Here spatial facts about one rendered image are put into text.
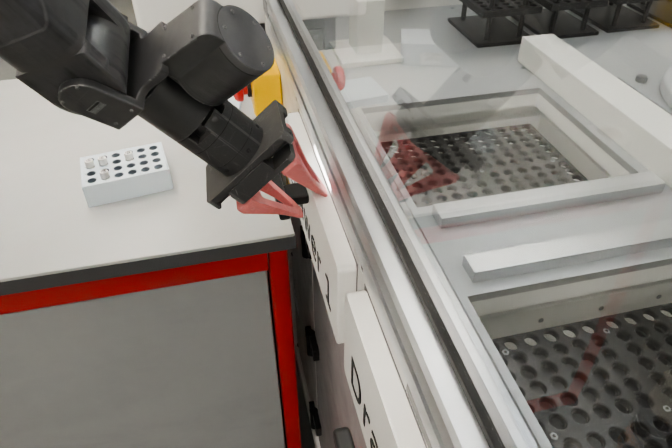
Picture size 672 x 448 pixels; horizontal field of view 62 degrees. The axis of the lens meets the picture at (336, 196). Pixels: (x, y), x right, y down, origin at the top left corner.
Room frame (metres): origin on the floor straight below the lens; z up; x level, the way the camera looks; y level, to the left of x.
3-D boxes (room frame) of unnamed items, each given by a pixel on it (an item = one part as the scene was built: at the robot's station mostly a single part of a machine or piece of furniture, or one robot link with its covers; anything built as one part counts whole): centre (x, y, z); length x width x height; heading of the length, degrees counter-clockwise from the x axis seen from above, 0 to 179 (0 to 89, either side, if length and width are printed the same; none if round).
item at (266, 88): (0.81, 0.12, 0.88); 0.07 x 0.05 x 0.07; 13
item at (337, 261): (0.49, 0.02, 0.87); 0.29 x 0.02 x 0.11; 13
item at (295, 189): (0.48, 0.05, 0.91); 0.07 x 0.04 x 0.01; 13
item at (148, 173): (0.70, 0.32, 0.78); 0.12 x 0.08 x 0.04; 112
